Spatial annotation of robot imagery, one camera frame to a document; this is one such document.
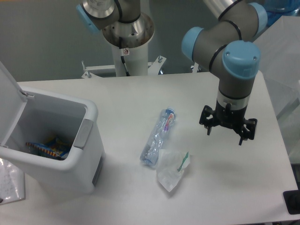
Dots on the blue water jug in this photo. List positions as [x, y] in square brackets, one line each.
[277, 8]

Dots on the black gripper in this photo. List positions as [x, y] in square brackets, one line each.
[228, 118]

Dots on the clear plastic bag wrapper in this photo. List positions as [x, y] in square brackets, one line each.
[171, 166]

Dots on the colourful snack wrapper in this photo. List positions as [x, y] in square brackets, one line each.
[55, 148]

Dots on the black device at edge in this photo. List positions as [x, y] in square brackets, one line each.
[292, 201]

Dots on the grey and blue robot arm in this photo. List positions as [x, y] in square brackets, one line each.
[225, 50]

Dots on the white trash can lid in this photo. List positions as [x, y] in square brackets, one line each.
[12, 104]

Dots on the translucent plastic box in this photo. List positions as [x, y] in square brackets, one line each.
[280, 66]

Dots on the white trash can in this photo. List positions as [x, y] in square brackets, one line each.
[52, 137]

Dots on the crushed clear plastic bottle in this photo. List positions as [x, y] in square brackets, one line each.
[150, 153]

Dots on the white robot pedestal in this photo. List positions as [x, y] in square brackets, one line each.
[127, 62]

